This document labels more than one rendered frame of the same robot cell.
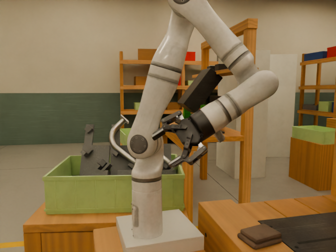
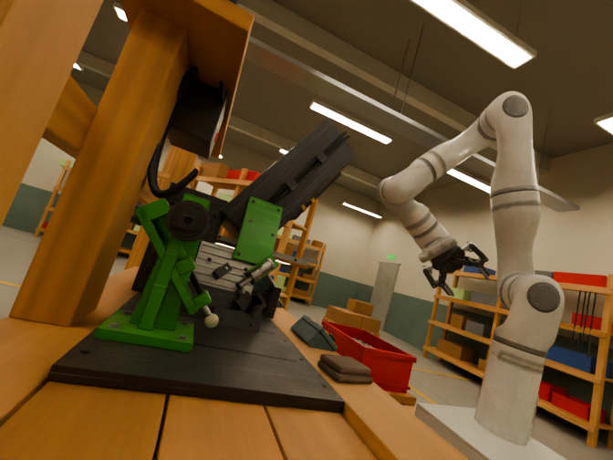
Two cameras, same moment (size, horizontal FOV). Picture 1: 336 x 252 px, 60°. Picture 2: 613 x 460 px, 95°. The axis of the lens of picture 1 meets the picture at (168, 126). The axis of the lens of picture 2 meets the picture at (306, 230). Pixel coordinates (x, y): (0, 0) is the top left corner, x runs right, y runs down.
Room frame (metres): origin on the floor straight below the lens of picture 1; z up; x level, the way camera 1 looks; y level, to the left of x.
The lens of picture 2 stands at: (1.42, -0.50, 1.09)
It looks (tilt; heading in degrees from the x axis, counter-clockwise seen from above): 8 degrees up; 174
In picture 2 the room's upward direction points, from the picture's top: 16 degrees clockwise
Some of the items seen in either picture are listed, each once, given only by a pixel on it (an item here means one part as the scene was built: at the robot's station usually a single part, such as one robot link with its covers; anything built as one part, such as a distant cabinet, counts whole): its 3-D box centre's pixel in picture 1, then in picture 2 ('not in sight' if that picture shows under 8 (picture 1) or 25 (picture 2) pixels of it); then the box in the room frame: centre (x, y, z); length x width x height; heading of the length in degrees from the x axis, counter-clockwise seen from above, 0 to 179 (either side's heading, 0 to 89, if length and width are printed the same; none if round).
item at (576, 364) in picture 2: not in sight; (503, 328); (-3.29, 3.97, 1.10); 3.01 x 0.55 x 2.20; 10
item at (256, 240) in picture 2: not in sight; (257, 232); (0.49, -0.55, 1.17); 0.13 x 0.12 x 0.20; 13
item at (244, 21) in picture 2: not in sight; (192, 101); (0.50, -0.88, 1.52); 0.90 x 0.25 x 0.04; 13
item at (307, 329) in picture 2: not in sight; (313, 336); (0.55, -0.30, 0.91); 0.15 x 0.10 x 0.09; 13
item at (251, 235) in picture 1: (259, 235); (346, 368); (0.79, -0.26, 0.92); 0.10 x 0.08 x 0.03; 114
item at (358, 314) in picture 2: not in sight; (353, 315); (-5.57, 2.00, 0.37); 1.20 x 0.80 x 0.74; 108
